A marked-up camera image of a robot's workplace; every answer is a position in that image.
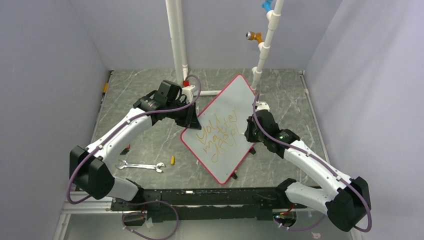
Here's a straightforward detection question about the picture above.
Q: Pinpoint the silver open-end wrench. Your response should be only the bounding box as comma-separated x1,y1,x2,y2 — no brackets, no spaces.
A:
115,159,166,173

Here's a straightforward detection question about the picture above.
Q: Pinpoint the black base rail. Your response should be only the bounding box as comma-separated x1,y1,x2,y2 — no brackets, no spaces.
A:
110,187,291,223

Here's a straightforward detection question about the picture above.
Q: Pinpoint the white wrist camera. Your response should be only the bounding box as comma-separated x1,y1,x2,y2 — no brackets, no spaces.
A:
182,80,199,102
253,101,270,112

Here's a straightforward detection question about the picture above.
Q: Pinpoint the white PVC pipe frame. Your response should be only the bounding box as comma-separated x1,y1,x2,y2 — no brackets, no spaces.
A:
165,0,284,88

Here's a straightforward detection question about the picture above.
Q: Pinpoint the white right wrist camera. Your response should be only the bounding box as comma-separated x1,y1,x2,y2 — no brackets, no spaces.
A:
253,101,270,112

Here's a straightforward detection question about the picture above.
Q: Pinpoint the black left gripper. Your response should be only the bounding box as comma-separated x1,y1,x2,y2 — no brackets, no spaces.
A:
166,99,200,129

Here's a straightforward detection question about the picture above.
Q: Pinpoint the orange black hex key set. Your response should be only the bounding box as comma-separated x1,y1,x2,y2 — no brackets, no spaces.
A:
120,145,131,155

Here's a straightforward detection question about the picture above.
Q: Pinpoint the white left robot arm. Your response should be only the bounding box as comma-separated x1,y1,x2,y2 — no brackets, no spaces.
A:
66,80,202,210

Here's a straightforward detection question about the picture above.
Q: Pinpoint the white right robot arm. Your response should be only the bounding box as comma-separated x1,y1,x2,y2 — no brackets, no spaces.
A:
244,109,373,233

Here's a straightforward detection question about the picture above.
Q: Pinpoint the pink framed whiteboard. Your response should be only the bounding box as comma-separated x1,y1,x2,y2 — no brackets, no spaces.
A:
180,74,255,185

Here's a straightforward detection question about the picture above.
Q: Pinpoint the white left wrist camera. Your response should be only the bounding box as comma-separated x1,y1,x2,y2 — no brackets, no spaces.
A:
182,80,199,102

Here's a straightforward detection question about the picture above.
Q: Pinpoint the blue nozzle fitting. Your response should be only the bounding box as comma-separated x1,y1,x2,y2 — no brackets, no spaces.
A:
261,0,273,12

